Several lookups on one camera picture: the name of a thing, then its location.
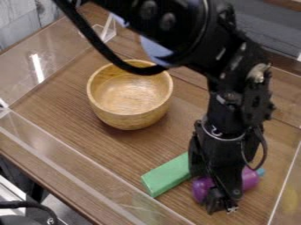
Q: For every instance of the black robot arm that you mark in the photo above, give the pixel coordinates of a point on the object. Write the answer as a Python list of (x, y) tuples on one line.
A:
[(193, 34)]

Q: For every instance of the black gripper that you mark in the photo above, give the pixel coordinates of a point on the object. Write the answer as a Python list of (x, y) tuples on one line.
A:
[(218, 156)]

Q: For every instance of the clear acrylic corner bracket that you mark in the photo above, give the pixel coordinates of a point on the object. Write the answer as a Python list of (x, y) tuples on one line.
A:
[(104, 30)]

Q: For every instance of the green rectangular block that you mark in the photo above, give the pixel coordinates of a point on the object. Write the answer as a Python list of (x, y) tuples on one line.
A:
[(166, 176)]

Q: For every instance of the brown wooden bowl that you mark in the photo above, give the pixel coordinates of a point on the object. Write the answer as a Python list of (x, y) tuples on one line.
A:
[(127, 101)]

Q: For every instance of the purple toy eggplant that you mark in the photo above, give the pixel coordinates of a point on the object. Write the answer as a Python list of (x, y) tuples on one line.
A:
[(202, 184)]

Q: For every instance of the clear acrylic tray wall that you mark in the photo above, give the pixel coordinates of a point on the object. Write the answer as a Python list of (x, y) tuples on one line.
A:
[(83, 184)]

